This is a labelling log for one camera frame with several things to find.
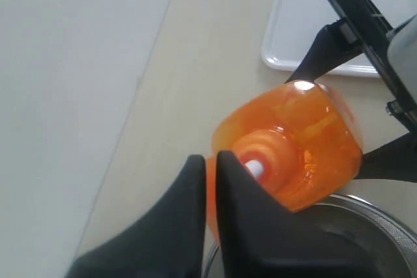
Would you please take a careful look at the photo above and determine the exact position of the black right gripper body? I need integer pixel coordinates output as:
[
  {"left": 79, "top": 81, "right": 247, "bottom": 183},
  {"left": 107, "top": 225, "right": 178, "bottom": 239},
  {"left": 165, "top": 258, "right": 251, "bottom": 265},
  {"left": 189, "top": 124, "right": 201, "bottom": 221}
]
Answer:
[{"left": 327, "top": 0, "right": 416, "bottom": 133}]

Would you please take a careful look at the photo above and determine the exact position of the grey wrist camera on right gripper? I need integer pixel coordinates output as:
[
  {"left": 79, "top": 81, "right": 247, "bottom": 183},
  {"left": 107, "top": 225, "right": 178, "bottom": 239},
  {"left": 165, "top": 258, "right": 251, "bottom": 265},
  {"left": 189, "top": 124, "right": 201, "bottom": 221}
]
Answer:
[{"left": 387, "top": 15, "right": 417, "bottom": 99}]

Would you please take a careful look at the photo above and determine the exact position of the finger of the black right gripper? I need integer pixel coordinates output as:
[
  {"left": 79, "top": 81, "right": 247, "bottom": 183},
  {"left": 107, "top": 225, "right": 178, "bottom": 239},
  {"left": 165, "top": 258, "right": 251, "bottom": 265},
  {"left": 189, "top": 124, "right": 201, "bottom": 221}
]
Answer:
[
  {"left": 286, "top": 19, "right": 370, "bottom": 83},
  {"left": 355, "top": 133, "right": 416, "bottom": 182}
]

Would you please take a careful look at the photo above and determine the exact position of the white rectangular plastic tray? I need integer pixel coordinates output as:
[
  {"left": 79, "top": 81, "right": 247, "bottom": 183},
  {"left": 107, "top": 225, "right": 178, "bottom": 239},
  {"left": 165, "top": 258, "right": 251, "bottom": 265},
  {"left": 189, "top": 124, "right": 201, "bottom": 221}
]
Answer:
[{"left": 261, "top": 0, "right": 416, "bottom": 77}]

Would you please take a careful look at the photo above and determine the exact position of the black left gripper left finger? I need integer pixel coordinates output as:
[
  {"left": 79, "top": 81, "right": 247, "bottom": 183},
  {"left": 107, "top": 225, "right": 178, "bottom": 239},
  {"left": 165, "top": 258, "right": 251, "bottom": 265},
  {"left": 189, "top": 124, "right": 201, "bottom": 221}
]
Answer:
[{"left": 67, "top": 155, "right": 206, "bottom": 277}]

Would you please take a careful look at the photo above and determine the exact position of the orange pump soap bottle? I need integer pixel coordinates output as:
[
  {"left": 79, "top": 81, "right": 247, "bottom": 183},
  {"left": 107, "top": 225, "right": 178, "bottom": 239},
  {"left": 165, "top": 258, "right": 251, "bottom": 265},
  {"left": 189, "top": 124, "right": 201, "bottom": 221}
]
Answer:
[{"left": 207, "top": 80, "right": 363, "bottom": 237}]

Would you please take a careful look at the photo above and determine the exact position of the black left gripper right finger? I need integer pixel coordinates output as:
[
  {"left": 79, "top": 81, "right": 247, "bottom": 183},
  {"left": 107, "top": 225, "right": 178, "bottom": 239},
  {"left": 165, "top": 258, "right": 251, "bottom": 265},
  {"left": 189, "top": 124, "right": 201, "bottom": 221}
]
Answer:
[{"left": 216, "top": 151, "right": 380, "bottom": 277}]

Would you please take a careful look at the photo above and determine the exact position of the steel mesh colander basket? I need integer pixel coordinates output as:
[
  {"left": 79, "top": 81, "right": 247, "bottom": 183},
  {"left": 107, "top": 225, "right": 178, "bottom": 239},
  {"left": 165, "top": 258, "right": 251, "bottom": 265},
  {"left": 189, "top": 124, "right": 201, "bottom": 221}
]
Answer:
[{"left": 203, "top": 195, "right": 416, "bottom": 277}]

